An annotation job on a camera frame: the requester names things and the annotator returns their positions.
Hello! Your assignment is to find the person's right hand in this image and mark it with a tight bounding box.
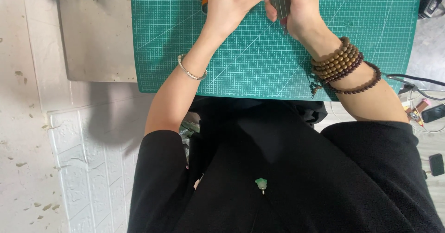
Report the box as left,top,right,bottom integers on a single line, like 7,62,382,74
264,0,330,41

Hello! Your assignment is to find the person's left hand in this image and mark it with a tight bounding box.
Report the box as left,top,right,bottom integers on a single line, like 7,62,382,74
204,0,270,41

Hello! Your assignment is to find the grey ribbed metal tool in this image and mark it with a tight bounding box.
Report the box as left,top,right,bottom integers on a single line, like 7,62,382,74
269,0,291,36

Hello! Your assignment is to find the green cutting mat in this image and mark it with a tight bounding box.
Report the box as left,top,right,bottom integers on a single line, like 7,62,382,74
130,0,423,102

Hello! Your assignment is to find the silver bangle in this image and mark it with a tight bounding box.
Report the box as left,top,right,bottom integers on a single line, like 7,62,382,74
177,54,208,81

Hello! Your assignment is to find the heap of green parts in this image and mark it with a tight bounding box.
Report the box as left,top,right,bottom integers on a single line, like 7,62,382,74
179,120,201,147

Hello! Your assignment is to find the black power tool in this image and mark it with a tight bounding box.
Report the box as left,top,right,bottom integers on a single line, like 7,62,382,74
418,0,445,19

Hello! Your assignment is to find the grey flat board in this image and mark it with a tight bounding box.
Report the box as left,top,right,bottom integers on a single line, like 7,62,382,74
57,0,138,83

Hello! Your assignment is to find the small pink and brown part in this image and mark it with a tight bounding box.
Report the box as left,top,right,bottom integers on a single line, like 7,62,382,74
403,99,432,127

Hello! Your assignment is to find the black phone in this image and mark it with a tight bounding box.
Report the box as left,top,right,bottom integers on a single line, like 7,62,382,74
421,104,445,124

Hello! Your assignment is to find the person's black clothing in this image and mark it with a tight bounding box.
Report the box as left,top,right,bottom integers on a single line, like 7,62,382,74
127,97,445,233

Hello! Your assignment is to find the green jade pendant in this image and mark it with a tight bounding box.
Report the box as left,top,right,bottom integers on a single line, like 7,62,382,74
255,178,268,195

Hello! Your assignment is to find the small black device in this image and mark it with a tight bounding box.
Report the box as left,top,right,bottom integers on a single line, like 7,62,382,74
428,153,445,177

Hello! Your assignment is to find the white brick-pattern foam panel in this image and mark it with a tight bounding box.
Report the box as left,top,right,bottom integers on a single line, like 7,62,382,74
47,96,155,233

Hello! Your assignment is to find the light brown bead bracelet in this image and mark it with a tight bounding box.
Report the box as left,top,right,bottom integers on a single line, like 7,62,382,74
311,36,361,80

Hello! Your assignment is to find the dark brown bead bracelet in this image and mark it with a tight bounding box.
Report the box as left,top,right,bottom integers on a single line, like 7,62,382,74
308,52,382,99

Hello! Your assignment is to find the black cable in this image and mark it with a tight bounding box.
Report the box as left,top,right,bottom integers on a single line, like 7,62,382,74
386,74,445,101

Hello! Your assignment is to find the white thin cable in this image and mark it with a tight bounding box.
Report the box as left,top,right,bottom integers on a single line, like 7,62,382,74
409,90,445,134

